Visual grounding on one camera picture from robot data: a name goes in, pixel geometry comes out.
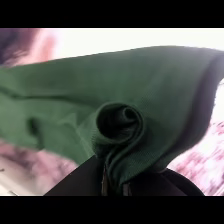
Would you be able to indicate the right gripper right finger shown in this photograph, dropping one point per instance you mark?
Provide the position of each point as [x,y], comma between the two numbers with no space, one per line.
[166,185]

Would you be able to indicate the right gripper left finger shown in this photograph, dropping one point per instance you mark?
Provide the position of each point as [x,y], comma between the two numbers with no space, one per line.
[83,180]

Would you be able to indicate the green shirt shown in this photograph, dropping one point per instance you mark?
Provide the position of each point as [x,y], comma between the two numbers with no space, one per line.
[100,80]

